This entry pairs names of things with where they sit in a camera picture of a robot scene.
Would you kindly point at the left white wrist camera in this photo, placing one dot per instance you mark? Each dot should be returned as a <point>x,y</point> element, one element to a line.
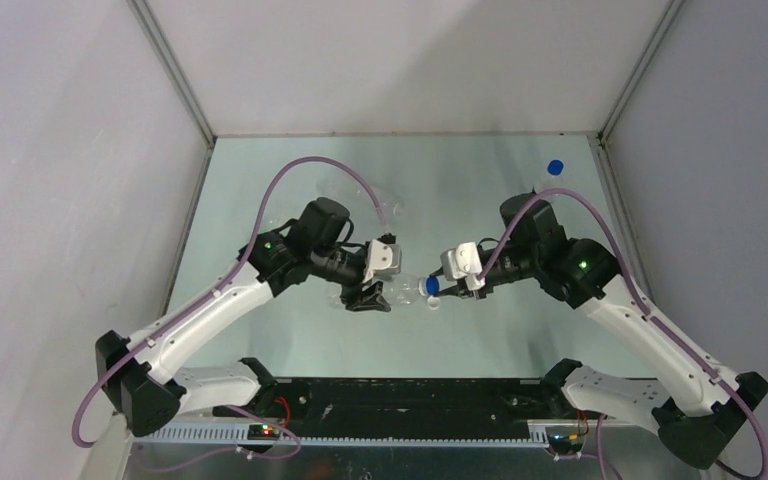
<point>382,261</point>

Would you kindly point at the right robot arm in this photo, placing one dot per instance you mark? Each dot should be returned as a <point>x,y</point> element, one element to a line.
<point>694,404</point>

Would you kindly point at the left circuit board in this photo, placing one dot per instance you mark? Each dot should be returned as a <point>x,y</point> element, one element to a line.
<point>262,433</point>

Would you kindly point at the blue cap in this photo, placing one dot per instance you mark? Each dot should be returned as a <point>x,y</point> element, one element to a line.
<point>555,168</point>
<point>432,286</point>

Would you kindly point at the right circuit board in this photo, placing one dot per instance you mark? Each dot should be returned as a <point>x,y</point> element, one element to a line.
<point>566,445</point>

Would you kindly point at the circuit board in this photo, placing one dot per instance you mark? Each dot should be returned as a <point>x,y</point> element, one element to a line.
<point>262,433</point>
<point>566,445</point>

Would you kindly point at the white cap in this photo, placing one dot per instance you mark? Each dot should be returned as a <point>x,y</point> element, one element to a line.
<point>433,303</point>

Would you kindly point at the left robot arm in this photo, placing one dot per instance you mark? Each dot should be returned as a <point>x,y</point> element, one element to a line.
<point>143,374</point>

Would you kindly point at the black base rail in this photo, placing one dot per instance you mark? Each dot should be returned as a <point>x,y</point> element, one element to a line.
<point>470,409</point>

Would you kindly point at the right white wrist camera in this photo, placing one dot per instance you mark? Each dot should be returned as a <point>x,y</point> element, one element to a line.
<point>463,262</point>

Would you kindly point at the Pepsi label clear bottle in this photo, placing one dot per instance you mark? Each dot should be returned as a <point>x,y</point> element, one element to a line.
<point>546,182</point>

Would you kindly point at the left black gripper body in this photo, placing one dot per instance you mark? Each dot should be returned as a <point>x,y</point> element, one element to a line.
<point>344,266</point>

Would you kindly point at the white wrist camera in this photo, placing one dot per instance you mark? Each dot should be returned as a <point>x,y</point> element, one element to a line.
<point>382,261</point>
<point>463,262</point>

